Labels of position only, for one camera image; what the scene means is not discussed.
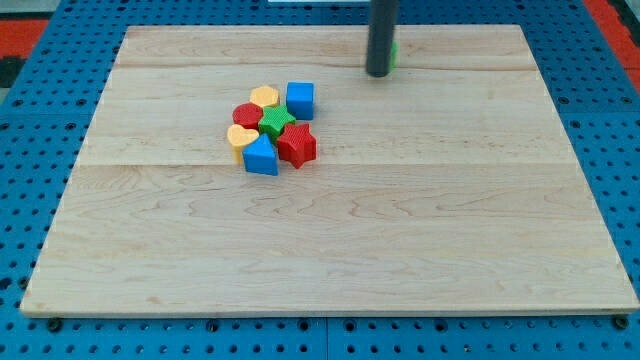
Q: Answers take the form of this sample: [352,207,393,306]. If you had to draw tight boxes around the red star block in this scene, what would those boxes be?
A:
[277,123,317,169]

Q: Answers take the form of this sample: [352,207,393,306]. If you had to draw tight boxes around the green star block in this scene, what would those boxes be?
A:
[258,105,296,144]

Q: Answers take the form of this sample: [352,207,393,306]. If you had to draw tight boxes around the green circle block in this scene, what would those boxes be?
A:
[389,41,398,71]

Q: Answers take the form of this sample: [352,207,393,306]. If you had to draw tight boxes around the blue triangle block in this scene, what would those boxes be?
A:
[242,134,278,176]

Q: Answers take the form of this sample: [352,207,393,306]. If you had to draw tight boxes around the blue cube block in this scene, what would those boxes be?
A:
[286,82,315,120]

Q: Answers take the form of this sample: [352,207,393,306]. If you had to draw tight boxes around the yellow heart block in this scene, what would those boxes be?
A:
[226,124,260,165]

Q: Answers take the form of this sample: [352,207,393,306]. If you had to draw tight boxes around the red cylinder block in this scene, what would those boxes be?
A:
[232,102,263,130]

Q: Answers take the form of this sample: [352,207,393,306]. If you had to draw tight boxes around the yellow hexagon block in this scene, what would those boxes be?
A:
[249,85,280,108]

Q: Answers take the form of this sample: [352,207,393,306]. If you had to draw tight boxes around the light wooden board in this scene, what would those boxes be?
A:
[21,25,639,318]

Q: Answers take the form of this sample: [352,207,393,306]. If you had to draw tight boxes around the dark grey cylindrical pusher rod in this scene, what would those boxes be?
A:
[365,0,399,78]

